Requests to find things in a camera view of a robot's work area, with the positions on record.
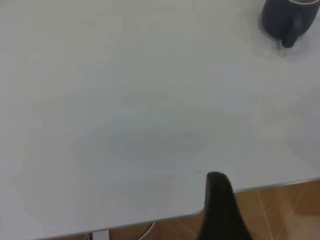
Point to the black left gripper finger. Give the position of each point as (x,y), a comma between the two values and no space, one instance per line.
(222,215)

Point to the dark grey ceramic mug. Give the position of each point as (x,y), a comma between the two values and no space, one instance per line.
(280,20)

